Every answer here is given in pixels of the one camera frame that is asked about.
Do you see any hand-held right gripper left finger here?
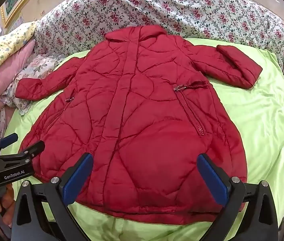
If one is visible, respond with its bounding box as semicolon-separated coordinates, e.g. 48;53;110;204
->
12;153;94;241

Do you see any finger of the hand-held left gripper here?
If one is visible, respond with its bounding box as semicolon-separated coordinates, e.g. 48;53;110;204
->
0;140;45;167
0;133;19;156

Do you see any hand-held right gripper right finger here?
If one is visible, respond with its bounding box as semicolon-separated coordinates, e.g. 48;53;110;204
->
197;153;279;241

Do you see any red quilted jacket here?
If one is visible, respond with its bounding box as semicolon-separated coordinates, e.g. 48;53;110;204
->
15;26;263;225

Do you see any light green bed sheet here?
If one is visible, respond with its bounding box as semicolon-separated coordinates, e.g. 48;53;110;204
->
4;38;284;241

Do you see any pink pillow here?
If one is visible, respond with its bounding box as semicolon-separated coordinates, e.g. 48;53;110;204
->
0;40;36;113

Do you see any pale floral cloth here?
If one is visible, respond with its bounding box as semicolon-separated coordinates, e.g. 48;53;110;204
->
0;54;65;116

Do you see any yellow floral pillow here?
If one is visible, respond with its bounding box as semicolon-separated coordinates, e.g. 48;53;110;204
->
0;21;37;81

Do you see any rose floral quilt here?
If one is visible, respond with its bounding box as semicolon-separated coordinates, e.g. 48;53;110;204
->
33;0;284;83

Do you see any gold picture frame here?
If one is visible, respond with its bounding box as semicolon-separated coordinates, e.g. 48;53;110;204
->
0;0;51;28

